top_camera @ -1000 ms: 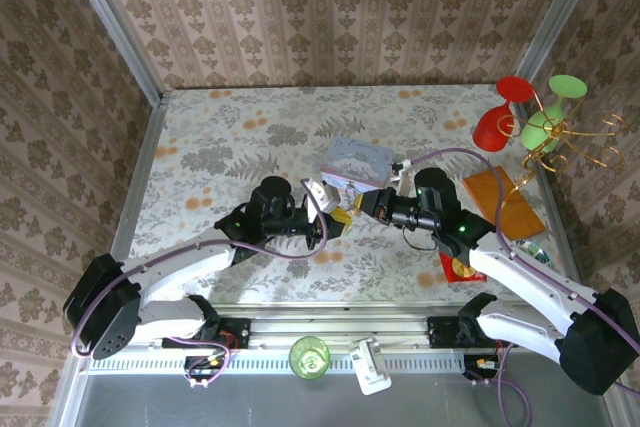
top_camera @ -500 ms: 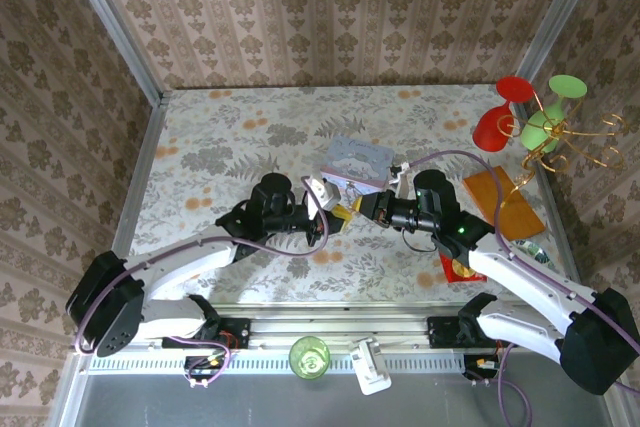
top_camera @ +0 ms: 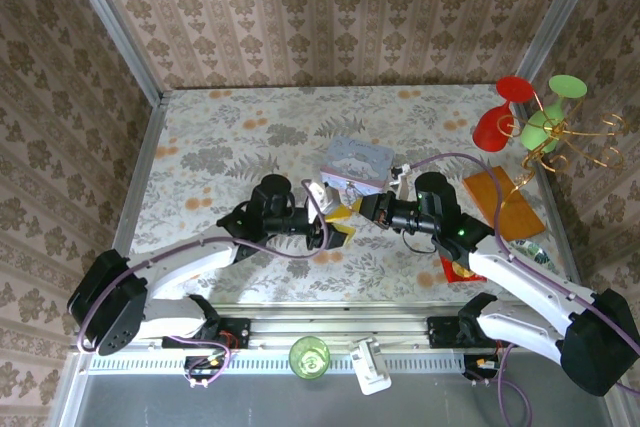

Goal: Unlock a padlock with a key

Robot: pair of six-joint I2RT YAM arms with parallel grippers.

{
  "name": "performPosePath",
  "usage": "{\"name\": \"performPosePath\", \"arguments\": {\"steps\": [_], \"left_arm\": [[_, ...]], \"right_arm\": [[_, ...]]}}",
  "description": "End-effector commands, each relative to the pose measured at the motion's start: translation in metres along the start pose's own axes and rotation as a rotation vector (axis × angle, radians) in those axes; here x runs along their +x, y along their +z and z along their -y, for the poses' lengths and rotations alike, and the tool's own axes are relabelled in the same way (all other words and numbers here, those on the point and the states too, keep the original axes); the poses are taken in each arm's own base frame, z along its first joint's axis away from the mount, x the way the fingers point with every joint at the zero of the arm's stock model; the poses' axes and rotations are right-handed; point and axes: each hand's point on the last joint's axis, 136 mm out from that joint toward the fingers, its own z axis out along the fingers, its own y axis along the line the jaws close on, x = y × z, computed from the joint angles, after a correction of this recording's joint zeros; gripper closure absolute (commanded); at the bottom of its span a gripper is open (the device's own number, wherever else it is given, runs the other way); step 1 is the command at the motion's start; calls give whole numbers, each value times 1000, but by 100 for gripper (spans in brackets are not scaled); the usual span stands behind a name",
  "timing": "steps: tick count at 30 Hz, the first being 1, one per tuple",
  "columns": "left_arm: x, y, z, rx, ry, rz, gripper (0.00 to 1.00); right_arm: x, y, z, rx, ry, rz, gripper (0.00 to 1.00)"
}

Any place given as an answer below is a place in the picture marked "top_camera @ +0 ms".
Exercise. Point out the pastel cartoon tin box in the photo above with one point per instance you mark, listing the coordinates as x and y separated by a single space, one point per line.
357 157

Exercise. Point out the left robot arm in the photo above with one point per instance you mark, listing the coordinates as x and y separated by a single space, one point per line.
190 259

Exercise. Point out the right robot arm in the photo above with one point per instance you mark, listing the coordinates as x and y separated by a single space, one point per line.
525 282

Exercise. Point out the orange wooden board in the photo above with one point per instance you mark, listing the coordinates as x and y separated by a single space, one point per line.
505 202

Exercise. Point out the red packet with gold print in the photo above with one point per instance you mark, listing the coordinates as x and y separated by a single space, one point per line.
455 272

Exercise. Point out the red plastic wine glass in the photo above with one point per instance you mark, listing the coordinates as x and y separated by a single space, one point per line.
490 132

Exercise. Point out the floral table mat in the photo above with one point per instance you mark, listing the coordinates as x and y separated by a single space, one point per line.
225 122

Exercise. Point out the green patterned packet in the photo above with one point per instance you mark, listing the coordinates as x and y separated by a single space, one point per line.
532 252

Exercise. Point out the green plastic wine glass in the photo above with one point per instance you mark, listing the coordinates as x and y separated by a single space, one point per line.
540 129

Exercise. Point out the green transparent cup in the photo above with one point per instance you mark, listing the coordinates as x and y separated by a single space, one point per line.
309 357

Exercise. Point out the black power connector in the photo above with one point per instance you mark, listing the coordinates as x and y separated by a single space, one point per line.
200 364
480 364

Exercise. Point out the grey metal shelf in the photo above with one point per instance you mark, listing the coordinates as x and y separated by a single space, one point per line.
200 407

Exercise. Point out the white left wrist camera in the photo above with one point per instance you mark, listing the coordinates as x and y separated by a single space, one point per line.
320 197

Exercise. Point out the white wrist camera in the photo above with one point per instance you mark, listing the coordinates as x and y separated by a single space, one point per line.
400 177
320 197

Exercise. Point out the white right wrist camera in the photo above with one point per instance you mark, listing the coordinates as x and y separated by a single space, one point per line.
400 177

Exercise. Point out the aluminium frame rail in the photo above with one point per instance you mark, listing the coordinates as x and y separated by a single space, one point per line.
325 322

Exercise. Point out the aluminium side rail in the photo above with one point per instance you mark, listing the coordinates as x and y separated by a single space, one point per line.
560 232
150 147

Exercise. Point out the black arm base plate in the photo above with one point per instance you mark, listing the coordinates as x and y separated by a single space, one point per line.
442 332
240 332

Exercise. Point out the white plastic bracket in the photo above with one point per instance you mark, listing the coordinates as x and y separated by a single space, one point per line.
370 369

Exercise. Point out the aluminium corner post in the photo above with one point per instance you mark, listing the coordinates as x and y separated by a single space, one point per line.
115 22
561 12

